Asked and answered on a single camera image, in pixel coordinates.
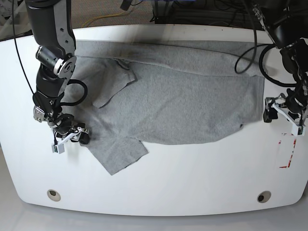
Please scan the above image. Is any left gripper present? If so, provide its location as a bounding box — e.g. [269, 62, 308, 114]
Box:
[263, 93, 308, 126]

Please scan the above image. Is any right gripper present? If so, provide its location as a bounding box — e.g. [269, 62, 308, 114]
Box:
[53, 122, 90, 144]

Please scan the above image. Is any grey T-shirt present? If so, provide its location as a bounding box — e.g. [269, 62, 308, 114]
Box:
[63, 41, 264, 175]

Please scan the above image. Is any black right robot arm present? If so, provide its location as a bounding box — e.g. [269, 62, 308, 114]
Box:
[26, 0, 90, 144]

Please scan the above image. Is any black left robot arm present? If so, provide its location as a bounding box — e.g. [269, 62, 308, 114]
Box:
[243, 0, 308, 134]

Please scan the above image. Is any red tape rectangle marking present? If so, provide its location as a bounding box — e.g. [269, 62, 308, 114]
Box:
[276, 133, 297, 169]

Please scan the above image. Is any left table grommet hole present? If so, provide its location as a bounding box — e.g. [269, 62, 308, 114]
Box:
[47, 190, 61, 202]

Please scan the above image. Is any table grommet hole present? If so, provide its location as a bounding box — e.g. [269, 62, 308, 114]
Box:
[257, 191, 271, 203]
[47, 190, 61, 202]

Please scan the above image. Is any right table grommet hole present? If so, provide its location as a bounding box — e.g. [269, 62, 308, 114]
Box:
[257, 191, 271, 203]

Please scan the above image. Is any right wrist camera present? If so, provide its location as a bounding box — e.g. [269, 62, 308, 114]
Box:
[51, 144, 64, 154]

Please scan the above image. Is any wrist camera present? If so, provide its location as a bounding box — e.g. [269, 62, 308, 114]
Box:
[51, 144, 64, 154]
[291, 125, 306, 136]

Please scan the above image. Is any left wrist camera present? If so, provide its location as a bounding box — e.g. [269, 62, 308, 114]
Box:
[291, 125, 306, 136]

